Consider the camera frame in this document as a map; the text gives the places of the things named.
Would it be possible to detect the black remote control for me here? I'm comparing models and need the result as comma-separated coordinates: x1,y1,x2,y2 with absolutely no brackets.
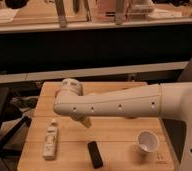
87,141,103,169

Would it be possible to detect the wooden table top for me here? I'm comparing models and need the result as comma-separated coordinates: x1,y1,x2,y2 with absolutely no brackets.
17,82,175,171

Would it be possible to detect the white paper cup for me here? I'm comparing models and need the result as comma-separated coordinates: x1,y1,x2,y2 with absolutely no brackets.
137,131,160,155

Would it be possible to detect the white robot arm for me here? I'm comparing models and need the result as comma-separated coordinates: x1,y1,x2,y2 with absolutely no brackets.
53,79,192,171

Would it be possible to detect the white plastic bottle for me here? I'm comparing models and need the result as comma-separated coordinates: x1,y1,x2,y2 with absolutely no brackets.
43,119,58,160

